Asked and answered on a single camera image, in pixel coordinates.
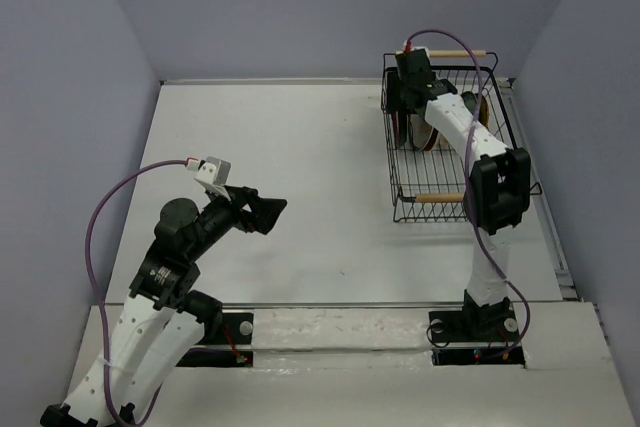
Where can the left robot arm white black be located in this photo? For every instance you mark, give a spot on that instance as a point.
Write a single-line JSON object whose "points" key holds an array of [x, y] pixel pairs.
{"points": [[163, 316]]}

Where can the yellow patterned plate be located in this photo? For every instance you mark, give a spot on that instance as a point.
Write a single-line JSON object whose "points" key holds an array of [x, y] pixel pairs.
{"points": [[484, 112]]}

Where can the black wire dish rack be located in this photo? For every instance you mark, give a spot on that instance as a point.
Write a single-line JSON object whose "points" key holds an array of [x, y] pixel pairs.
{"points": [[429, 186]]}

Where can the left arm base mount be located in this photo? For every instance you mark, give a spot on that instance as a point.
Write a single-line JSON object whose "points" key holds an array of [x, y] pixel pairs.
{"points": [[228, 345]]}

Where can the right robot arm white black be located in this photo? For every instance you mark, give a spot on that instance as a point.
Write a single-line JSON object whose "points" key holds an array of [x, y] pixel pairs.
{"points": [[496, 194]]}

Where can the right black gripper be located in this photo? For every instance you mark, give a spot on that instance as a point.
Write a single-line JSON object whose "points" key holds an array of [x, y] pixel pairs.
{"points": [[403, 105]]}

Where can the red rimmed cream plate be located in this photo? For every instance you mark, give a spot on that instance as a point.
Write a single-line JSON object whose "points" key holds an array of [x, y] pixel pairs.
{"points": [[395, 107]]}

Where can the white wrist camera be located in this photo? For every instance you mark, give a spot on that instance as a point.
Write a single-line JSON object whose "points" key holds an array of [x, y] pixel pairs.
{"points": [[411, 47], [212, 175]]}

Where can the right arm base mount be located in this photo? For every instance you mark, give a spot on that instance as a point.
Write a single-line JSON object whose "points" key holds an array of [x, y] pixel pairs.
{"points": [[456, 343]]}

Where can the blue green floral plate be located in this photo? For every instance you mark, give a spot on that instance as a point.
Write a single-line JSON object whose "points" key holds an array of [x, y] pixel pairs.
{"points": [[470, 100]]}

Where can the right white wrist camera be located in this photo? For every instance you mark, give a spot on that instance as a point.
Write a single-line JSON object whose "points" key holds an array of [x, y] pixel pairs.
{"points": [[411, 47]]}

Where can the red teal floral plate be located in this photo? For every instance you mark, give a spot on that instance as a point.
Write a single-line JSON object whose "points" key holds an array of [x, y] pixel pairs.
{"points": [[422, 136]]}

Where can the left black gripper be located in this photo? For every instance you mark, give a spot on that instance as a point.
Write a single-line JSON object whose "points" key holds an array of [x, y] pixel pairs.
{"points": [[264, 211]]}

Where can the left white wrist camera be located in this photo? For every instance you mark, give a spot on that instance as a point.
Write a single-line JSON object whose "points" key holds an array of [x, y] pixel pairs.
{"points": [[212, 175]]}

